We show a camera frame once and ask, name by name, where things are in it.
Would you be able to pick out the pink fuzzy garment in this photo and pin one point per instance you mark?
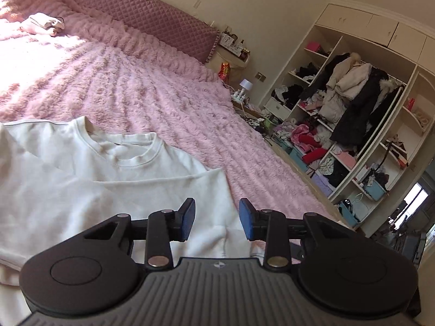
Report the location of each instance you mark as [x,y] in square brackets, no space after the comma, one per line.
[302,135]

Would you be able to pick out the red garment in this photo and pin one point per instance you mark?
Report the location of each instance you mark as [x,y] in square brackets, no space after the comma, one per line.
[314,156]

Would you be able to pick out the black fur-trimmed coat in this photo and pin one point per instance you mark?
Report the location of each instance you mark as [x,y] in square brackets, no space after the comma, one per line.
[363,108]

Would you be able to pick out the blue storage box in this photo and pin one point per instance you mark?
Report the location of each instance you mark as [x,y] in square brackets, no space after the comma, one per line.
[375,190]

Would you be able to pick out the pink bag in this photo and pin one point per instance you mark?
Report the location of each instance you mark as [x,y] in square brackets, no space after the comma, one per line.
[313,46]

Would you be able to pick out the purple quilted headboard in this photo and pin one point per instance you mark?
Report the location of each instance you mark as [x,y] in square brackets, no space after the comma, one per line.
[136,10]

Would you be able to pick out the red snack bag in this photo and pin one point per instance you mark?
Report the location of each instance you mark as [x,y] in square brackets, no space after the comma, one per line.
[224,71]

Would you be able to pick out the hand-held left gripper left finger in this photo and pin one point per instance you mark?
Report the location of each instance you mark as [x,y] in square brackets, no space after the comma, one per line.
[188,219]

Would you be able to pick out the beige padded coat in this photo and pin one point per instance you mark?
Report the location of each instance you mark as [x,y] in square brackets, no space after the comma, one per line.
[343,85]

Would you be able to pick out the brass light switch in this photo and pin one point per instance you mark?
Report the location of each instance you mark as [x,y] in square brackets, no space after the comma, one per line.
[260,76]

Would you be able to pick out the pink fluffy blanket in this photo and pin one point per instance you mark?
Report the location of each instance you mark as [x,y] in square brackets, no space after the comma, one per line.
[153,85]

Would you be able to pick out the wooden nightstand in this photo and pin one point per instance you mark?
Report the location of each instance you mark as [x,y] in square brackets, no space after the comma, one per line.
[251,110]

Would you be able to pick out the cream bedside cabinet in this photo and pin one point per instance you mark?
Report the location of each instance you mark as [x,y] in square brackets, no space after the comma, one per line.
[234,66]

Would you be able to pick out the dark hanging jacket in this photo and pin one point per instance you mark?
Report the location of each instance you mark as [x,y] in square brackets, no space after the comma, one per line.
[326,74]

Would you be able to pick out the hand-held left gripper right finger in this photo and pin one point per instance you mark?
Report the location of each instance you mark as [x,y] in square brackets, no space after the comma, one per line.
[246,220]

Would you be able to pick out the folded pink white clothes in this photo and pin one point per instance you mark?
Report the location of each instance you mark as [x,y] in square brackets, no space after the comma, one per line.
[42,23]

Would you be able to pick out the white table lamp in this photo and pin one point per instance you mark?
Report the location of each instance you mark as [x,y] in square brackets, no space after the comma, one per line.
[246,85]

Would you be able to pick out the white printed sweatshirt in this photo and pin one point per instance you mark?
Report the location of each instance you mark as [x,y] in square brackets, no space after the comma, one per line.
[102,176]

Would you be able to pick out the blue bin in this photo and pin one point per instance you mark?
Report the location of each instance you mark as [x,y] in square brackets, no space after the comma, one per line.
[350,214]

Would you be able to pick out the cream open wardrobe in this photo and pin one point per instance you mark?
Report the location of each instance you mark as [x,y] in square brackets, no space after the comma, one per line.
[373,23]

